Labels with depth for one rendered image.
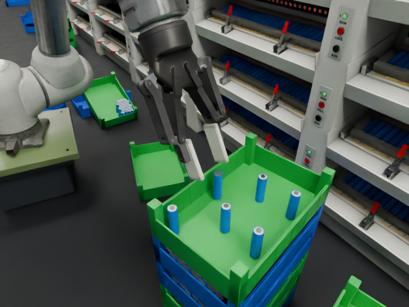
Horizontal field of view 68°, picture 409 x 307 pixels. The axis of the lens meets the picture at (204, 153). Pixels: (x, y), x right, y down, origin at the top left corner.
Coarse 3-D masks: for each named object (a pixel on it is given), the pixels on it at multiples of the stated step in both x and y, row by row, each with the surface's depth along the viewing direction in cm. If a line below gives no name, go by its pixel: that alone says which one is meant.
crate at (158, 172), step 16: (144, 144) 139; (160, 144) 141; (144, 160) 138; (160, 160) 138; (176, 160) 138; (144, 176) 129; (160, 176) 129; (176, 176) 129; (144, 192) 116; (160, 192) 118; (176, 192) 121
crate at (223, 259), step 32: (256, 160) 71; (288, 160) 65; (192, 192) 60; (224, 192) 64; (288, 192) 64; (320, 192) 57; (160, 224) 51; (192, 224) 58; (256, 224) 58; (288, 224) 58; (192, 256) 48; (224, 256) 52; (224, 288) 46
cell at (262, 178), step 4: (260, 176) 59; (264, 176) 59; (260, 180) 58; (264, 180) 58; (260, 184) 59; (264, 184) 59; (256, 188) 61; (260, 188) 60; (264, 188) 60; (256, 192) 61; (260, 192) 60; (264, 192) 61; (256, 196) 61; (260, 196) 61; (264, 196) 62; (256, 200) 62; (260, 200) 62
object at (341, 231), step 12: (228, 144) 143; (324, 216) 107; (336, 228) 105; (348, 240) 102; (360, 240) 98; (360, 252) 99; (372, 252) 95; (384, 264) 93; (396, 276) 91; (408, 276) 88; (408, 288) 89
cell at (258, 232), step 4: (256, 228) 49; (260, 228) 49; (256, 232) 48; (260, 232) 48; (264, 232) 48; (252, 236) 49; (256, 236) 48; (260, 236) 48; (252, 240) 50; (256, 240) 49; (260, 240) 49; (252, 244) 50; (256, 244) 49; (260, 244) 49; (252, 248) 50; (256, 248) 50; (260, 248) 50; (252, 252) 51; (256, 252) 50; (252, 256) 52; (256, 256) 51
